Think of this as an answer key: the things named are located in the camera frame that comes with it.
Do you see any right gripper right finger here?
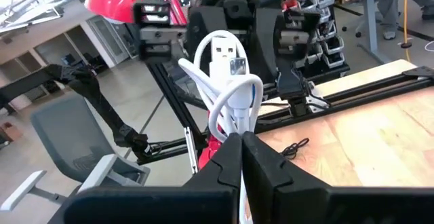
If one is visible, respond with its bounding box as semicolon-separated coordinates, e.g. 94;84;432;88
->
242;130;434;224

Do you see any yellow floor cord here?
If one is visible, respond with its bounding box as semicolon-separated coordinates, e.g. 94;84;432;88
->
401;0;413;62

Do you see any parts bin rack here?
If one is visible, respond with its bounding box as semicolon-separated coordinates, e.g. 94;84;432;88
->
284;0;351;79

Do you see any white cabinet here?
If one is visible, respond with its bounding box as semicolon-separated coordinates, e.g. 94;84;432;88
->
0;13;136;69

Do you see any short white USB cable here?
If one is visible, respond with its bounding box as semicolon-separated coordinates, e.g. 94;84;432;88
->
178;29;264;224

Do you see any red desk lamp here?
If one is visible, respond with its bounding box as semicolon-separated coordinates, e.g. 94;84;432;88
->
83;0;223;169

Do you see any thin black cable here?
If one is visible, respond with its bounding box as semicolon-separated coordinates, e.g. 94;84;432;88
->
280;137;310;160

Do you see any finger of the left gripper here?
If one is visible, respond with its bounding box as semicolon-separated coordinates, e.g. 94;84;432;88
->
187;5;225;69
256;6;288;88

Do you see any grey office chair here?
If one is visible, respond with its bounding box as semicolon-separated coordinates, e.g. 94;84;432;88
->
0;94;152;214

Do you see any wooden desk with grey leg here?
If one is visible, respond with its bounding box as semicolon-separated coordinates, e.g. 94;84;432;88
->
334;0;406;64

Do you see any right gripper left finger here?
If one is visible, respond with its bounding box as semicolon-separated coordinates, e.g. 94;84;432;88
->
47;132;243;224

